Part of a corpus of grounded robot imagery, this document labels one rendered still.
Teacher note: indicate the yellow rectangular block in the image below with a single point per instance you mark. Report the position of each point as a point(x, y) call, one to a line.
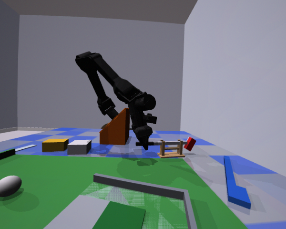
point(53, 145)

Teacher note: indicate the white ball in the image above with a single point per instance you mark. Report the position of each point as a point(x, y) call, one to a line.
point(9, 185)

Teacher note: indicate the blue l-shaped bar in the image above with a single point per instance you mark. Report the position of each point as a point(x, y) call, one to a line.
point(236, 194)

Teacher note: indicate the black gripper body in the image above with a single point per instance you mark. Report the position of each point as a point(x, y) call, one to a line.
point(138, 126)

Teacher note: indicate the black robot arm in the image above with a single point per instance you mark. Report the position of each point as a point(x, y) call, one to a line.
point(123, 89)

